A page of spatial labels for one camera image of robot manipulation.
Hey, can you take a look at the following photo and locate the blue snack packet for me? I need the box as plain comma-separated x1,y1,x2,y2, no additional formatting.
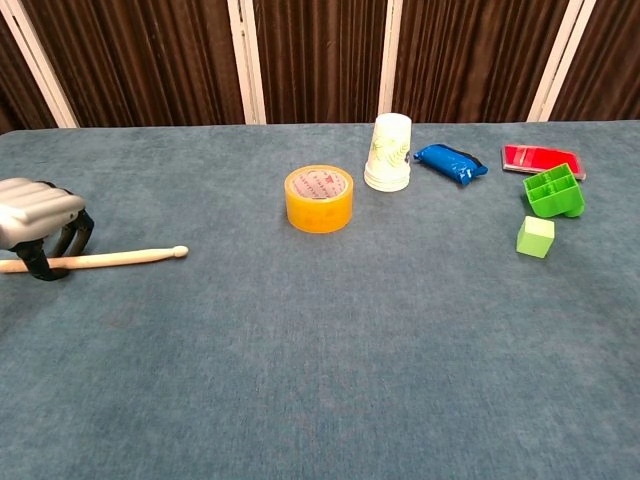
412,143,490,187

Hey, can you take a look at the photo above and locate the green four-cell tray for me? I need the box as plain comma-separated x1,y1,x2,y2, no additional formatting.
522,162,587,220

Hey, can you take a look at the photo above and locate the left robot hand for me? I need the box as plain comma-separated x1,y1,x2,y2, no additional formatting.
0,177,95,282

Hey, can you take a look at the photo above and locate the yellow tape roll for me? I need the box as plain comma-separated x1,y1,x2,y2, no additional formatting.
284,164,355,235

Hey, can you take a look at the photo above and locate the white paper cup stack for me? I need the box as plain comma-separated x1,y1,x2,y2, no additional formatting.
363,112,413,193

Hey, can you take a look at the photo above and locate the blue table cloth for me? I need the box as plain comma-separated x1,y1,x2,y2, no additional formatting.
0,118,640,480

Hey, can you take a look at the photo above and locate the red flat box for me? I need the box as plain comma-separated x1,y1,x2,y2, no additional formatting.
500,143,588,181

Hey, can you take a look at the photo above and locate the wooden drumstick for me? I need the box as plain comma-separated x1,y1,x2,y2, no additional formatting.
0,244,190,275

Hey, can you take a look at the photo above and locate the light green cube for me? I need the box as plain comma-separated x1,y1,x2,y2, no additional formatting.
515,215,556,260

